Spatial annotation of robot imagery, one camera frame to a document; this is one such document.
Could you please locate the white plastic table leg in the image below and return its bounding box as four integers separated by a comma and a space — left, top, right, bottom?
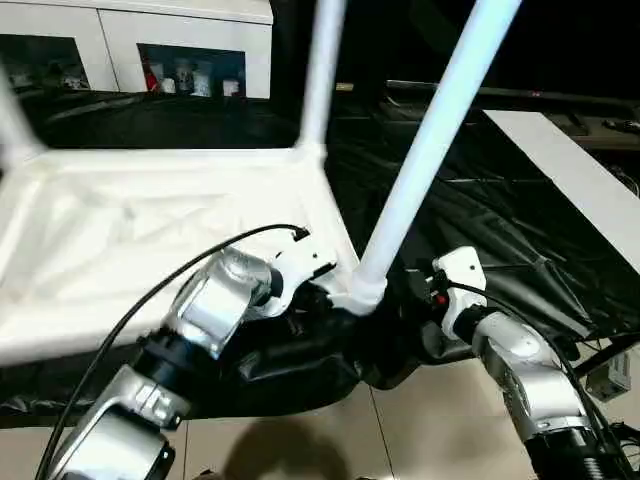
294, 0, 347, 151
0, 64, 49, 171
349, 0, 524, 301

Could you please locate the white plastic table top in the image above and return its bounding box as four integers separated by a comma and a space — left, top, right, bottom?
0, 144, 389, 369

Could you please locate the black plastic mat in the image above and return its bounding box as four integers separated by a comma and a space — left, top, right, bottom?
0, 89, 640, 416

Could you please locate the black stand bar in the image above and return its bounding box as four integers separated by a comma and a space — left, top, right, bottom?
574, 334, 640, 376

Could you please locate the white board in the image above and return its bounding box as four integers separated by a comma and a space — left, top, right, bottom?
482, 109, 640, 266

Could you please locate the grey power supply box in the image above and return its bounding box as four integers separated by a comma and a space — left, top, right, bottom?
585, 352, 632, 401

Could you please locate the dark cabinet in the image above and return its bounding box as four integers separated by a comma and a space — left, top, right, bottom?
272, 0, 640, 101

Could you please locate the white cabinet with glass doors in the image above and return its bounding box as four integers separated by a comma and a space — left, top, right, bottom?
0, 0, 275, 100

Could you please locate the black right camera cable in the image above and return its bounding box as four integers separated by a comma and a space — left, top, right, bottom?
444, 282, 631, 480

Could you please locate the thin black floor cable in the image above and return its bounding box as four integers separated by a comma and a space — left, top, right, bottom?
594, 389, 640, 480

